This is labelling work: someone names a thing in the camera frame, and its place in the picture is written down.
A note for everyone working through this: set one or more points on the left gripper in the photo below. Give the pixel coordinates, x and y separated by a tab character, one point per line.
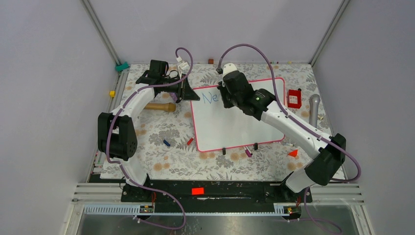
186	92

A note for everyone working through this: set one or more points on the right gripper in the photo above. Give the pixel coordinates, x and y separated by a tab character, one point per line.
223	88

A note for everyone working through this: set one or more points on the pink framed whiteboard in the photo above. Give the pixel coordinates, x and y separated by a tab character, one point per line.
217	127

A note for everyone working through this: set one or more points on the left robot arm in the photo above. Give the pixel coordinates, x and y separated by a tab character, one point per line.
116	131

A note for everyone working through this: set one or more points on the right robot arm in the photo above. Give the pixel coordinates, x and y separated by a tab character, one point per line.
325	151

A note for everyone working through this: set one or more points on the gold toy microphone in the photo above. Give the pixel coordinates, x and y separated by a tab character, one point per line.
166	107

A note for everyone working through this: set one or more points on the floral patterned table mat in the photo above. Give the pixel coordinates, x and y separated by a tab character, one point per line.
184	162

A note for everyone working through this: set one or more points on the red small box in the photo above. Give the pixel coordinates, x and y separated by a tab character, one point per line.
294	99

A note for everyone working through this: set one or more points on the magenta capped marker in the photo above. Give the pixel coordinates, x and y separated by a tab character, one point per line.
248	152

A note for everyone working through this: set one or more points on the teal corner clamp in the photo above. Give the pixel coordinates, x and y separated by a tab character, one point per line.
122	67

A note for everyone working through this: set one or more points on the silver toy microphone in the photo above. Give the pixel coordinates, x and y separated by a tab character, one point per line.
314	102

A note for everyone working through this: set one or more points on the red triangular block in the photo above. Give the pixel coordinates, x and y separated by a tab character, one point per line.
293	154

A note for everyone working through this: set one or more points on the red tape label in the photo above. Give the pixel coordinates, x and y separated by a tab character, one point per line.
198	191

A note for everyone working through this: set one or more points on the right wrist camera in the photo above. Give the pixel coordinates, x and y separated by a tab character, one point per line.
228	68

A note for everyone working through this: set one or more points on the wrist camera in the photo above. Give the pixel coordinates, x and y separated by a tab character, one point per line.
182	65
228	68

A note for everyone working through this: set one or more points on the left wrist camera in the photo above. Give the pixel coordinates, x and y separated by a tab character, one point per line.
182	65

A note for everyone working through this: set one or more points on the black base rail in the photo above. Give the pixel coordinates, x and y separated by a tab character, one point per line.
258	191

